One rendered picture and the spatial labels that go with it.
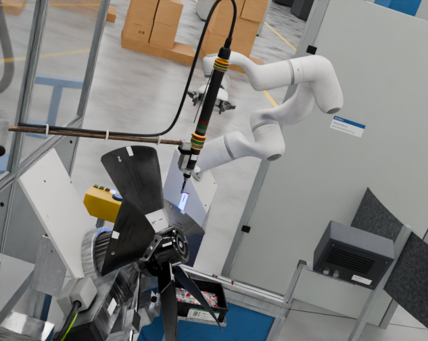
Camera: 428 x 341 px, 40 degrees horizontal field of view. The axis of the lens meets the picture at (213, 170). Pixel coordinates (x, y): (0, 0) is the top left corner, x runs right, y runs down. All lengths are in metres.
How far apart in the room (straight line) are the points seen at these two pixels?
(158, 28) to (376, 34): 6.23
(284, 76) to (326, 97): 0.21
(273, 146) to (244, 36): 7.71
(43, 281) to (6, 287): 0.21
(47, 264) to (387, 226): 2.21
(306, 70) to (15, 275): 1.24
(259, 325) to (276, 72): 1.08
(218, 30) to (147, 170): 8.16
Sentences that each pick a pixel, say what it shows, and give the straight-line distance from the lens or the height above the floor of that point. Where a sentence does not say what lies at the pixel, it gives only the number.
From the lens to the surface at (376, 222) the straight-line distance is 3.65.
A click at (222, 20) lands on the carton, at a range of 9.96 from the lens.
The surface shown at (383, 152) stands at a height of 1.19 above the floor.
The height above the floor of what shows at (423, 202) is 0.97.
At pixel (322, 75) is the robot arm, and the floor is 1.78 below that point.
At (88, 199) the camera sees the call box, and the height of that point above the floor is 1.05.
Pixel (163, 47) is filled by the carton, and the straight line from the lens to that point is 9.48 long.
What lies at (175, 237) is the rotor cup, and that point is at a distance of 1.83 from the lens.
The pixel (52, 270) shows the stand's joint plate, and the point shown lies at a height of 1.04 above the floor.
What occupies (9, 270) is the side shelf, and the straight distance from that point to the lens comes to 2.20.
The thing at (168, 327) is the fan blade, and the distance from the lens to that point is 1.81.
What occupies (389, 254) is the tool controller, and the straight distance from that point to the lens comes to 2.33.
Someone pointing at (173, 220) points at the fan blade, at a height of 1.18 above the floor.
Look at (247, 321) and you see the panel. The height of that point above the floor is 0.71.
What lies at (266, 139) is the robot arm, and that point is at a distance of 2.46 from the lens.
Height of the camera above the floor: 2.15
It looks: 22 degrees down
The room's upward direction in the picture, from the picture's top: 18 degrees clockwise
